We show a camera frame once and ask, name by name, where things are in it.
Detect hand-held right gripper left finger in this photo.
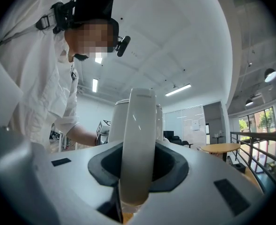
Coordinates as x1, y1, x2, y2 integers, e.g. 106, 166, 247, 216
31, 141, 124, 225

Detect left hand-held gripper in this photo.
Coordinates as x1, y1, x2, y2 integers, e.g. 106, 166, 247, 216
95, 120, 112, 146

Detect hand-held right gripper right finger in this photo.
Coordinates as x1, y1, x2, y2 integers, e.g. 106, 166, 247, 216
128, 141, 265, 225

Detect white electric kettle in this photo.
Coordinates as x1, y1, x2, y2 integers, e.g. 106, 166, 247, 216
108, 87, 164, 206

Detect person's left forearm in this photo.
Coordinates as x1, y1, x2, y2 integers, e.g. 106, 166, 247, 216
66, 123, 98, 147

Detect round wooden table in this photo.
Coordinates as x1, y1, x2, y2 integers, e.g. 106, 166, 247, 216
200, 142, 242, 163

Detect black office chair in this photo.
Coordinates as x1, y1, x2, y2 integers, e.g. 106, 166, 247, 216
170, 135, 194, 150

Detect small black side table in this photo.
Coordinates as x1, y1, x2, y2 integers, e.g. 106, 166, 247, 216
211, 130, 226, 146

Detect black metal railing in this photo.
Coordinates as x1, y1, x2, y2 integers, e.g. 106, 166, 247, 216
230, 131, 276, 193

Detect person's white shirt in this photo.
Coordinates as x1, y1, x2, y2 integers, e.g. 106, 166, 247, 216
0, 0, 81, 150

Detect person's head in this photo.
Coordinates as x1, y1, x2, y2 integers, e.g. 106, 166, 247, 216
64, 19, 119, 62

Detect large glass window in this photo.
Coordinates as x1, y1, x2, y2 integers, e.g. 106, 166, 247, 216
238, 106, 276, 141

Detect black chest-mounted device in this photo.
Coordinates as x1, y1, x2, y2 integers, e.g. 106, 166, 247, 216
51, 0, 117, 35

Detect black head-worn camera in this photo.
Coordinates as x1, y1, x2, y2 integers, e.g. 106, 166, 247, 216
115, 35, 132, 58

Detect grey harness strap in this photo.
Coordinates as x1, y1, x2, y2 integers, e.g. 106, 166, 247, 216
0, 12, 57, 52

